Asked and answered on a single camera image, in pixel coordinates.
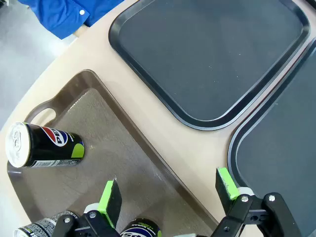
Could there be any brown plastic tray with handles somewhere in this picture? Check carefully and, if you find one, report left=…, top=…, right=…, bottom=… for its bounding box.
left=6, top=69, right=220, bottom=237

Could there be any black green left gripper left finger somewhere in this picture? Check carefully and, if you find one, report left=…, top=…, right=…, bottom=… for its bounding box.
left=50, top=175, right=123, bottom=237

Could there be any person in blue shirt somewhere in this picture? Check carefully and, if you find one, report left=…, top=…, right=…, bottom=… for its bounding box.
left=17, top=0, right=124, bottom=40

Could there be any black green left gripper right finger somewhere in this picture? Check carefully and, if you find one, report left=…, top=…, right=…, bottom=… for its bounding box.
left=209, top=167, right=303, bottom=237

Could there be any black plastic tray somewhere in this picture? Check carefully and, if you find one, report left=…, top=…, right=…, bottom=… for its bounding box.
left=227, top=37, right=316, bottom=237
left=108, top=0, right=311, bottom=131

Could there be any black Pepsi can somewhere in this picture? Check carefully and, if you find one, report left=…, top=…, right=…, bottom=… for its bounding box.
left=119, top=218, right=162, bottom=237
left=5, top=121, right=85, bottom=169
left=12, top=209, right=79, bottom=237

